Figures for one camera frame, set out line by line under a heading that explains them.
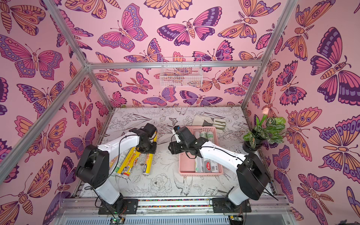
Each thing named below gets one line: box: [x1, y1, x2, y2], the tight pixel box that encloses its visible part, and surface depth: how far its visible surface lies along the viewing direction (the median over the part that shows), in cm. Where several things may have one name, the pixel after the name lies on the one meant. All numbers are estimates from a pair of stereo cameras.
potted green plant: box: [242, 107, 287, 154], surface depth 77 cm
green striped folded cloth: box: [192, 115, 226, 134], surface depth 112 cm
